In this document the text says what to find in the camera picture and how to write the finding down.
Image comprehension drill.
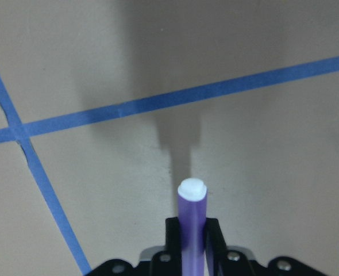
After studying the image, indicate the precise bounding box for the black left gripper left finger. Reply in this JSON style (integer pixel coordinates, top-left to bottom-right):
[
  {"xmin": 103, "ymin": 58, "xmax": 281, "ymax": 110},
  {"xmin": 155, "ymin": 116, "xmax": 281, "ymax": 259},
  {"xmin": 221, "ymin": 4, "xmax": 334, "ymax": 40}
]
[{"xmin": 149, "ymin": 217, "xmax": 182, "ymax": 276}]

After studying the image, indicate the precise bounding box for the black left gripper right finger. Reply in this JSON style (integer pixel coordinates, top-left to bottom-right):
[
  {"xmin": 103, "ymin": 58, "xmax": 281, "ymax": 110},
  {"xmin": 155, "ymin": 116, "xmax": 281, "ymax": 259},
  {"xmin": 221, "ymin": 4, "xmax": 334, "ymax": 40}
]
[{"xmin": 205, "ymin": 218, "xmax": 256, "ymax": 276}]

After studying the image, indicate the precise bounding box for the purple highlighter pen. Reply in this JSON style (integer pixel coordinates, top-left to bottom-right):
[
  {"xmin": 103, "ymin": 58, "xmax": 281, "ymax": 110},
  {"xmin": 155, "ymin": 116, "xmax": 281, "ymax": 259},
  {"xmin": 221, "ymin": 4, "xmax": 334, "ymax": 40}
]
[{"xmin": 178, "ymin": 178, "xmax": 207, "ymax": 275}]

